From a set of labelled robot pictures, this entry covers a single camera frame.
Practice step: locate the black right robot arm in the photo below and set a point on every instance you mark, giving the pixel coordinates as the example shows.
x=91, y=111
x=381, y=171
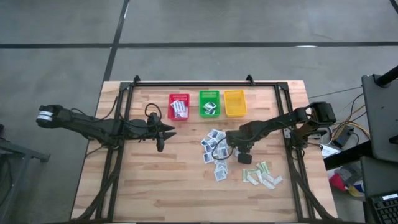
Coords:
x=280, y=119

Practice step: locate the yellow and blue item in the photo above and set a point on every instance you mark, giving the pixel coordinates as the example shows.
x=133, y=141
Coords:
x=356, y=189

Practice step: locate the black pole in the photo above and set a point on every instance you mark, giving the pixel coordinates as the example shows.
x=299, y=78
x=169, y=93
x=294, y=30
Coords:
x=387, y=77

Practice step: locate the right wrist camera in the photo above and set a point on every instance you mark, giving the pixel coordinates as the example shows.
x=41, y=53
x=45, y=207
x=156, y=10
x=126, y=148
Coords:
x=244, y=158

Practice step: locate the grey metal stand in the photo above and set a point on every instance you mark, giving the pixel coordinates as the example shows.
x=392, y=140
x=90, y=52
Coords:
x=18, y=152

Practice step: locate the black power box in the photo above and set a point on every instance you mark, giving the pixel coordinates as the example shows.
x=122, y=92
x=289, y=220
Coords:
x=343, y=137

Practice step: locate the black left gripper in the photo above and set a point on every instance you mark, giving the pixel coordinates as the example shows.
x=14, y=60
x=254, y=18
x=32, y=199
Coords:
x=149, y=130

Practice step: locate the grey computer desk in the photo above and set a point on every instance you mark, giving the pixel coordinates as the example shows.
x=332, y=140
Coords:
x=382, y=118

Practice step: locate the red fabric item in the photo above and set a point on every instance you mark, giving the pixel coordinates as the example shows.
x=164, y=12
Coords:
x=337, y=183

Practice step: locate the red plastic basket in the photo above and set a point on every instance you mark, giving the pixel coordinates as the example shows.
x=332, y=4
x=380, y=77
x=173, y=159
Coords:
x=168, y=107

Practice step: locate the yellow plastic basket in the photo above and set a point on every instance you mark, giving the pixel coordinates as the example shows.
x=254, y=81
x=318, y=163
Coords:
x=235, y=104

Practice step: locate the white paper sheet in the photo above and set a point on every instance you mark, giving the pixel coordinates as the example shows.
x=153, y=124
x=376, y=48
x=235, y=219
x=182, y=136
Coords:
x=329, y=151

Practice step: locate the green plastic basket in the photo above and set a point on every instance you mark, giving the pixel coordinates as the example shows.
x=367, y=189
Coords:
x=202, y=96

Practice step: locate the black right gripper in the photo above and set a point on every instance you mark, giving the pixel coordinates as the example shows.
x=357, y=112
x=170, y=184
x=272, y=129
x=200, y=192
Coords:
x=238, y=140

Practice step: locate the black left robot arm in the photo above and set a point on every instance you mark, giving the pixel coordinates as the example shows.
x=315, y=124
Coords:
x=93, y=127

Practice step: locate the blue striped bandage packet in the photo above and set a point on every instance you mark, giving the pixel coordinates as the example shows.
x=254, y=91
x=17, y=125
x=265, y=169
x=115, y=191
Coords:
x=179, y=106
x=183, y=114

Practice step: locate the black computer keyboard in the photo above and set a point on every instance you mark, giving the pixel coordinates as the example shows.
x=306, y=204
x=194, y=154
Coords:
x=387, y=211

